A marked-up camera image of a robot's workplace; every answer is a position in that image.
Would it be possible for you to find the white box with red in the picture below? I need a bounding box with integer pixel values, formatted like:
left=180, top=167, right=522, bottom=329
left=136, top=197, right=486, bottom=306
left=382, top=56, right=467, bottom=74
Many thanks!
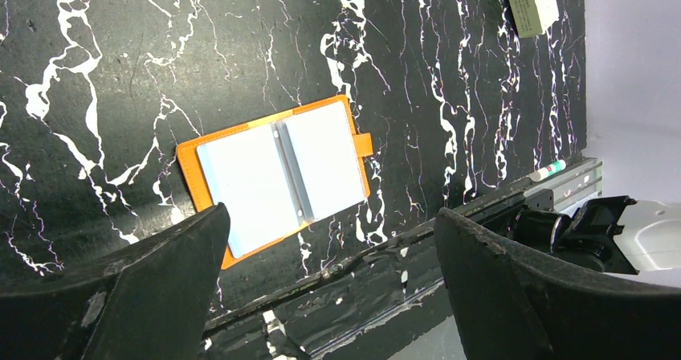
left=508, top=0, right=559, bottom=39

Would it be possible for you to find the green white marker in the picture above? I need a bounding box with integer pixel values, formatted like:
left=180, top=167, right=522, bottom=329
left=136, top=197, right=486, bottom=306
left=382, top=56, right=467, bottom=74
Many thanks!
left=529, top=160, right=567, bottom=182

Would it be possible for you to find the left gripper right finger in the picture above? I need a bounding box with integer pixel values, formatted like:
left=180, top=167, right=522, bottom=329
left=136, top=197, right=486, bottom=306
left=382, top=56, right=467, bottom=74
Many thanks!
left=434, top=208, right=680, bottom=359

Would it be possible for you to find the orange card holder wallet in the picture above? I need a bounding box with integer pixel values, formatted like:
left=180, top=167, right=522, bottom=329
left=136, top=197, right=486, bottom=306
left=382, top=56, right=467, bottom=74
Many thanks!
left=176, top=95, right=373, bottom=269

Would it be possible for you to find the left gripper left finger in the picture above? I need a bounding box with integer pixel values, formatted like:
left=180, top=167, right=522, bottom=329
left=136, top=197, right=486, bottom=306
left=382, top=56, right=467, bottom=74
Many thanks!
left=1, top=204, right=230, bottom=359

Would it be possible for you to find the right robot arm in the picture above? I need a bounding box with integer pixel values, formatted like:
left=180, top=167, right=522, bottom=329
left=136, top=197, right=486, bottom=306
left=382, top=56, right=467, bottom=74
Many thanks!
left=497, top=196, right=680, bottom=276

